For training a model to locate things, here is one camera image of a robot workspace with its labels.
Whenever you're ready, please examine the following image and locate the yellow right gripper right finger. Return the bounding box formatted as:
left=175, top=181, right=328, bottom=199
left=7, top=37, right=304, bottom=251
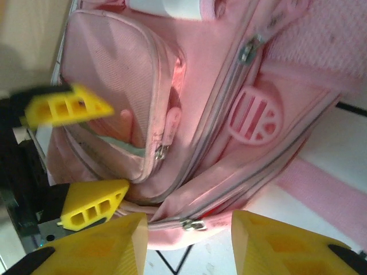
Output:
left=231, top=210, right=362, bottom=275

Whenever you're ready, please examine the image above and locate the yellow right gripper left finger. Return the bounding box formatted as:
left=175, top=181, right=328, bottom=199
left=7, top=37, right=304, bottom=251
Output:
left=5, top=213, right=149, bottom=275

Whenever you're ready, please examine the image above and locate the pink backpack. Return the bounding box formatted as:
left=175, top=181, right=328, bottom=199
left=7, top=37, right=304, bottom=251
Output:
left=46, top=0, right=367, bottom=253

